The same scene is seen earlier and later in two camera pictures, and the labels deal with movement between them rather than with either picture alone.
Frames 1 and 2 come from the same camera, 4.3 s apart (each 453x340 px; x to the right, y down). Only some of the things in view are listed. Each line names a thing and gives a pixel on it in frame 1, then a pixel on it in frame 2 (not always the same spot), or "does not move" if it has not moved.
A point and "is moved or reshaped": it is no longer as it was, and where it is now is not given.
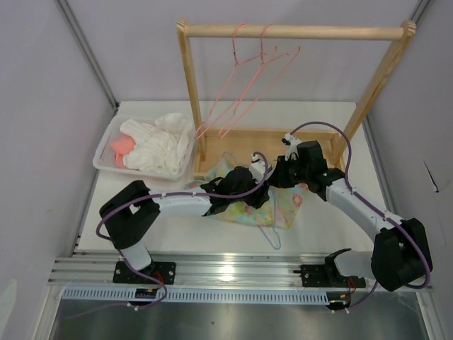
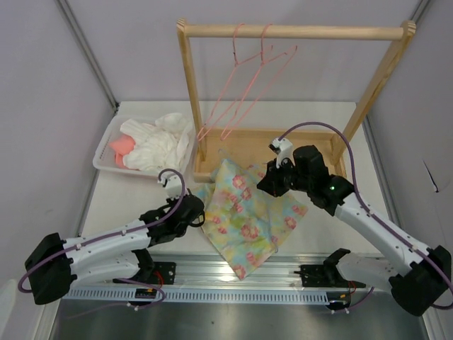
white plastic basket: (104, 157) does not move
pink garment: (122, 145) does not move
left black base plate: (163, 271) does not move
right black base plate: (326, 275) does not move
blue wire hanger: (279, 246) → (225, 157)
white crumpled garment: (161, 146) does not move
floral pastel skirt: (281, 208) is moved or reshaped
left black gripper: (260, 197) → (172, 202)
